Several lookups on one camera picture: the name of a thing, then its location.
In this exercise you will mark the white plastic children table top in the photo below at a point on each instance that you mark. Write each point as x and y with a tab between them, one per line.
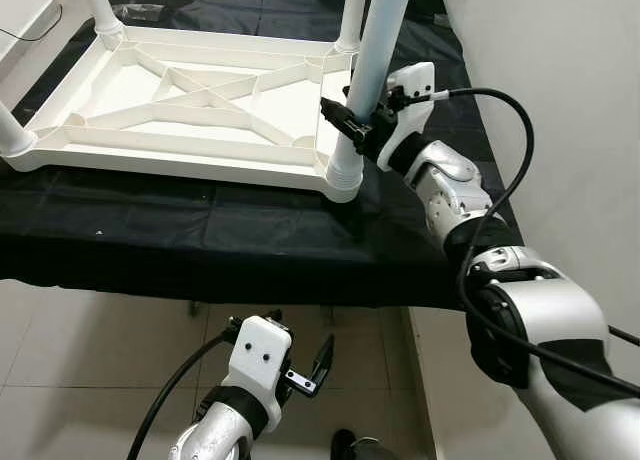
200	130

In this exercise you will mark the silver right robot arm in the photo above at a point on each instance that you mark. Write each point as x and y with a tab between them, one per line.
540	320

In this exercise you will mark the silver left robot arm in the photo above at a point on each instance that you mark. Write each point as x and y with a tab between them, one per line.
225	435

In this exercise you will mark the black right robot foot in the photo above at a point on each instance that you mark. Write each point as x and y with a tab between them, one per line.
358	445

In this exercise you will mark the black tablecloth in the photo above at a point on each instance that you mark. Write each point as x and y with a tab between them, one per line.
200	240

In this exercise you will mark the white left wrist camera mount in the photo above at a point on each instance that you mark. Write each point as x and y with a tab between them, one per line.
260	358

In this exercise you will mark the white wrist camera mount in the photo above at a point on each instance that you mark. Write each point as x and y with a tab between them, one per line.
412	95
260	358

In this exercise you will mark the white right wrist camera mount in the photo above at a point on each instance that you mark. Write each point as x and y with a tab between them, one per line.
412	95

